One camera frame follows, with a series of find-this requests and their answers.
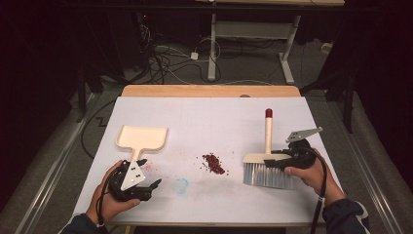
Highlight person's right hand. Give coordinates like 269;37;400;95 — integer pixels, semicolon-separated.
283;148;346;207

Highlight right hand-held gripper cable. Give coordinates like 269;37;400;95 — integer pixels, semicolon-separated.
306;146;328;234

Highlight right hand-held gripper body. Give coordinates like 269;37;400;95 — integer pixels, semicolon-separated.
282;127;323;170

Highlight small white box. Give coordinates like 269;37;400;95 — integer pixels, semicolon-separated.
320;42;335;56

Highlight black stand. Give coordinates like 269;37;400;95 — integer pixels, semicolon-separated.
76;62;105;124
300;69;357;135

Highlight cream brush with red tip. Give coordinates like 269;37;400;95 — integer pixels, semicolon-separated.
243;108;295;190

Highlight wooden table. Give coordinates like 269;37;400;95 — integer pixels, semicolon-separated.
108;84;322;228

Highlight cream plastic dustpan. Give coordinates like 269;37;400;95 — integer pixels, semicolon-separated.
115;125;169;163

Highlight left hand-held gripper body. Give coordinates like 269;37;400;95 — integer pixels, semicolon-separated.
107;160;154;202

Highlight tangle of floor cables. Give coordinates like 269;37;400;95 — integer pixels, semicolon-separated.
135;19;225;86

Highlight red beans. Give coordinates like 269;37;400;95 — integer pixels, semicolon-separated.
196;152;229;176

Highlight person's left hand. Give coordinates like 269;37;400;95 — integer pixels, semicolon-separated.
86;159;141;225

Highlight white-legged desk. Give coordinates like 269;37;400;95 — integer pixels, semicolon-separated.
194;0;346;86

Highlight hand-held gripper cable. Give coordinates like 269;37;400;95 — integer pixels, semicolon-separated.
306;146;328;234
95;167;111;234

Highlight metal floor rail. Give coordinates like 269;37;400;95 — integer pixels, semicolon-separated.
327;100;403;234
14;94;98;234

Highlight long black floor cable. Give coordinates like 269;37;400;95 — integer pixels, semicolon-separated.
80;98;118;160

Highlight white table sheet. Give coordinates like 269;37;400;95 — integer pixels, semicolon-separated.
70;96;356;225

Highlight left hand-held gripper cable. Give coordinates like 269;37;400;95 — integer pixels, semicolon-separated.
95;167;111;234

